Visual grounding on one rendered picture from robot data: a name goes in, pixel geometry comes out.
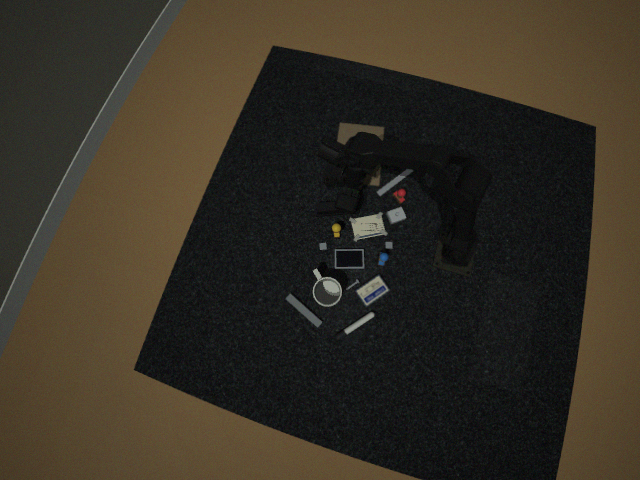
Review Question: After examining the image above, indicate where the beige paper card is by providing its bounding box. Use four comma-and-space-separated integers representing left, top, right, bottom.
349, 212, 388, 242

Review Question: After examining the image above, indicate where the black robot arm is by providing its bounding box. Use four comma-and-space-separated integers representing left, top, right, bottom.
317, 132, 492, 267

